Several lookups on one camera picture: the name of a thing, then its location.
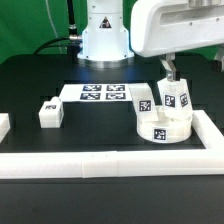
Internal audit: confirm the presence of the white marker sheet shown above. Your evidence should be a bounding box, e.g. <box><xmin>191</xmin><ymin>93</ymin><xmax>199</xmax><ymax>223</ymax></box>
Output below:
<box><xmin>58</xmin><ymin>83</ymin><xmax>148</xmax><ymax>103</ymax></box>

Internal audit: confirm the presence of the white thin cable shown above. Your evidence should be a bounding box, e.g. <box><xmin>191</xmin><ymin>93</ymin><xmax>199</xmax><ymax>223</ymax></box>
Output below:
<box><xmin>45</xmin><ymin>0</ymin><xmax>64</xmax><ymax>55</ymax></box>

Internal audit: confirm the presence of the black cable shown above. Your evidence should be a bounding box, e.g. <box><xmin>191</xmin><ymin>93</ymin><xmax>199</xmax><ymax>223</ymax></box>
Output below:
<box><xmin>33</xmin><ymin>35</ymin><xmax>83</xmax><ymax>55</ymax></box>

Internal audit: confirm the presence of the black upright cable connector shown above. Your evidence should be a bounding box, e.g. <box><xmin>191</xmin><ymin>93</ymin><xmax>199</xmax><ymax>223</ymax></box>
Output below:
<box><xmin>66</xmin><ymin>0</ymin><xmax>78</xmax><ymax>35</ymax></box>

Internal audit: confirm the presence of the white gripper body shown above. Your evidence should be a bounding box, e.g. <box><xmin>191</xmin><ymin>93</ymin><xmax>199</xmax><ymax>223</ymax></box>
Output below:
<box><xmin>130</xmin><ymin>0</ymin><xmax>224</xmax><ymax>57</ymax></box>

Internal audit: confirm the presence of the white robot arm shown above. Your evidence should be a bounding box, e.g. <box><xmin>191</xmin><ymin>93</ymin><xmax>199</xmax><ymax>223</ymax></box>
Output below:
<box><xmin>78</xmin><ymin>0</ymin><xmax>224</xmax><ymax>81</ymax></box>

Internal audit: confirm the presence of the white U-shaped fence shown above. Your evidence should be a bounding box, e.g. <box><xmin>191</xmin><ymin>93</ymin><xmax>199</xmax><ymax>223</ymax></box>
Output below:
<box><xmin>0</xmin><ymin>110</ymin><xmax>224</xmax><ymax>179</ymax></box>

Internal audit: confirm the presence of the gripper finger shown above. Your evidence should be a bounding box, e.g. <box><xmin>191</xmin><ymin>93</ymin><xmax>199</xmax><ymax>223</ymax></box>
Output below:
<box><xmin>160</xmin><ymin>53</ymin><xmax>180</xmax><ymax>82</ymax></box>
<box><xmin>214</xmin><ymin>46</ymin><xmax>224</xmax><ymax>72</ymax></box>

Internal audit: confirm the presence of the white round stool seat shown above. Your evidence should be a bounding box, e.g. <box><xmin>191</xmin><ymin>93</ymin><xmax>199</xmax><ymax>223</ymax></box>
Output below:
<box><xmin>137</xmin><ymin>106</ymin><xmax>192</xmax><ymax>144</ymax></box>

